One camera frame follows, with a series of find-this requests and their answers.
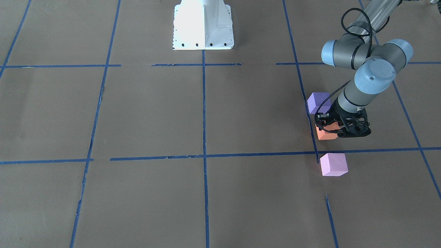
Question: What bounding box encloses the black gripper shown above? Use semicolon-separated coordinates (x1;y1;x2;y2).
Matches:
314;105;345;132

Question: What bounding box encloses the orange foam cube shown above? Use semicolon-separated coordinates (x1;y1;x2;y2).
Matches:
316;122;341;140

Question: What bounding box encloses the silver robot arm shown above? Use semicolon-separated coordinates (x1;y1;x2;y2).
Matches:
314;0;414;138

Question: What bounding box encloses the purple foam cube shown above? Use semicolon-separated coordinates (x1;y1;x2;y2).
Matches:
307;92;332;114

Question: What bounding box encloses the pink foam cube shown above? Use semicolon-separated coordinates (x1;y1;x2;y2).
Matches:
320;153;349;176

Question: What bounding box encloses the brown paper mat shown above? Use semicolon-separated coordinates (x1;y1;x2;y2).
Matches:
1;0;440;248

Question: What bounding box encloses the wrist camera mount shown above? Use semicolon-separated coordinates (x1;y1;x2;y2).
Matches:
337;109;371;138

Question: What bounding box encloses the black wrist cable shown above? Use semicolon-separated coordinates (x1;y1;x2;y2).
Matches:
314;8;377;134

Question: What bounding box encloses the white pedestal column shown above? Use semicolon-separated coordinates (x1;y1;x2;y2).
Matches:
172;0;235;50

